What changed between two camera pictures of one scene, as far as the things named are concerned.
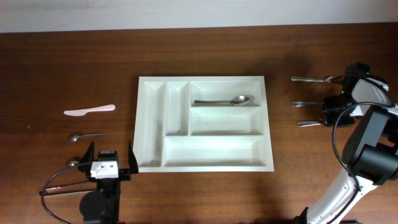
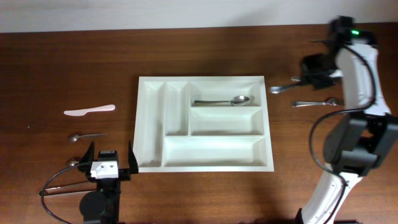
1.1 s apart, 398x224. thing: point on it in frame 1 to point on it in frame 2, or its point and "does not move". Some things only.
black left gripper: [125, 173] does not move
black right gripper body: [334, 104] to [317, 68]
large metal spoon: [304, 124] to [276, 89]
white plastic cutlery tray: [203, 124] does not move
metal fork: [299, 103] does not move
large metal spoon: [239, 100] does not move
